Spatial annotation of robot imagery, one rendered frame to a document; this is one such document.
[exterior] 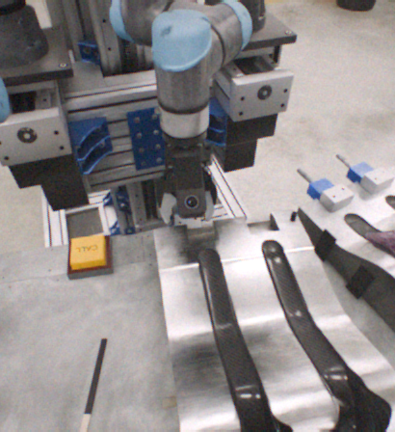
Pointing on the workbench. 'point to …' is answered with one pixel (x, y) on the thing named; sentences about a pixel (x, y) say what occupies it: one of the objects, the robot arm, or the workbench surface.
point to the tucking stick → (92, 387)
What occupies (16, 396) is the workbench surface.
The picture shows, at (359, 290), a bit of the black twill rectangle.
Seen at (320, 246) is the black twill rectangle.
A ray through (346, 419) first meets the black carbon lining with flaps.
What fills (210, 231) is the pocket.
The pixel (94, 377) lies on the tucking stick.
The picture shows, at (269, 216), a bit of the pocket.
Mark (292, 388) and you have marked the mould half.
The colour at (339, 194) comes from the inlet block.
